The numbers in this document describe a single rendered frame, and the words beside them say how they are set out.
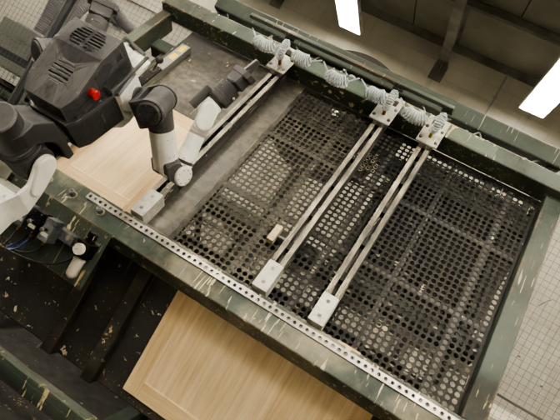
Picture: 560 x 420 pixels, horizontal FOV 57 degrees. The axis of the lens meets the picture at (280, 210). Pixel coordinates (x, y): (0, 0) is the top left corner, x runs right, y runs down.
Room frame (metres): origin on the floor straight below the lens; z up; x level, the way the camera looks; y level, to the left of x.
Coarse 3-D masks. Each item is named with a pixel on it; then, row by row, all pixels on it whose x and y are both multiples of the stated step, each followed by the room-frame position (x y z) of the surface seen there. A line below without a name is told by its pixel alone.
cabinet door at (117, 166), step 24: (192, 120) 2.36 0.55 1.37; (96, 144) 2.23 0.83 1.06; (120, 144) 2.24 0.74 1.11; (144, 144) 2.26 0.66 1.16; (72, 168) 2.14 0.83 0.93; (96, 168) 2.16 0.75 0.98; (120, 168) 2.17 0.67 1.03; (144, 168) 2.18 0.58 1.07; (120, 192) 2.10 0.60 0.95; (144, 192) 2.11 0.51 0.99
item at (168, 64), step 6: (168, 54) 2.57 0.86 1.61; (180, 54) 2.58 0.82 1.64; (186, 54) 2.62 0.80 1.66; (168, 60) 2.55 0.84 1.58; (174, 60) 2.55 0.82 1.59; (180, 60) 2.60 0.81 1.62; (162, 66) 2.52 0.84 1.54; (168, 66) 2.53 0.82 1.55; (174, 66) 2.58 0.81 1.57; (162, 72) 2.52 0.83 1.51; (156, 78) 2.49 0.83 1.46; (144, 84) 2.43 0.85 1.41; (150, 84) 2.47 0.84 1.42; (72, 144) 2.20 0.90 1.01
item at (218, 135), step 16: (288, 48) 2.57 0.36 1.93; (272, 64) 2.50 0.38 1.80; (288, 64) 2.51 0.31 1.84; (272, 80) 2.48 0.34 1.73; (256, 96) 2.41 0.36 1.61; (240, 112) 2.34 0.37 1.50; (224, 128) 2.28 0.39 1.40; (208, 144) 2.22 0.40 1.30; (160, 192) 2.05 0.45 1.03; (176, 192) 2.13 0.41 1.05; (144, 208) 2.00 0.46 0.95; (160, 208) 2.08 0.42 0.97
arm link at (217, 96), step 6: (204, 90) 1.88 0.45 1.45; (210, 90) 1.89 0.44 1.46; (216, 90) 1.88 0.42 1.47; (198, 96) 1.88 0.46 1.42; (204, 96) 1.89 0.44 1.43; (210, 96) 1.90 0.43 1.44; (216, 96) 1.87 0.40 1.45; (222, 96) 1.88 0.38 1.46; (192, 102) 1.88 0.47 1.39; (198, 102) 1.89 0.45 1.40; (216, 102) 1.89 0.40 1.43; (222, 102) 1.88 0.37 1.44; (228, 102) 1.90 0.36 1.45; (198, 108) 1.92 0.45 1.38
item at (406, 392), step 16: (112, 208) 2.00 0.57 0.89; (128, 224) 1.98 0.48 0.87; (160, 240) 1.94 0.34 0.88; (192, 256) 1.92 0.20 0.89; (208, 272) 1.88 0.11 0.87; (288, 320) 1.81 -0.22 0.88; (320, 336) 1.79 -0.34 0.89; (336, 352) 1.76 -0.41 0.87; (368, 368) 1.74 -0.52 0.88; (400, 384) 1.71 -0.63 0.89; (416, 400) 1.69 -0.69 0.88; (448, 416) 1.67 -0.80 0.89
